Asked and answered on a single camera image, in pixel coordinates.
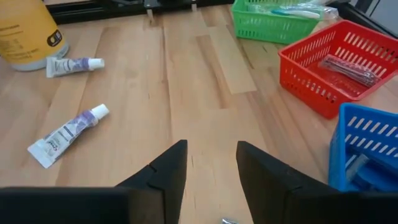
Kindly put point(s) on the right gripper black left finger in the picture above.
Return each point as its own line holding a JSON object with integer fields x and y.
{"x": 124, "y": 205}

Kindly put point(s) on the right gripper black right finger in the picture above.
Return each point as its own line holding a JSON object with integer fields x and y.
{"x": 295, "y": 202}

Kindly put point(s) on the purple white toothpaste tube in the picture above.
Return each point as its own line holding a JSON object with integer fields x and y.
{"x": 71, "y": 66}
{"x": 65, "y": 135}

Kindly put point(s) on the teal white toothbrush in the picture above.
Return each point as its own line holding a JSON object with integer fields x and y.
{"x": 286, "y": 12}

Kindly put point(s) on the blue white toothbrush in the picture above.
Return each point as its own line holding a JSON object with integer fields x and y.
{"x": 298, "y": 6}

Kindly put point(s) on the blue plastic basket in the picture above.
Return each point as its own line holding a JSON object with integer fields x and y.
{"x": 367, "y": 130}

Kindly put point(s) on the red plastic basket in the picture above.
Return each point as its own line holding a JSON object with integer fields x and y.
{"x": 311, "y": 81}

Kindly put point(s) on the green plastic basket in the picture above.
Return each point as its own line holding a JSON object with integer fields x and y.
{"x": 267, "y": 29}

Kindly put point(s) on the yellow jar with white lid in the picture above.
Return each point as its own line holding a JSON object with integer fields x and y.
{"x": 28, "y": 31}

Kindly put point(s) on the black aluminium table frame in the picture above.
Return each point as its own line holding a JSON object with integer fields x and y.
{"x": 93, "y": 11}

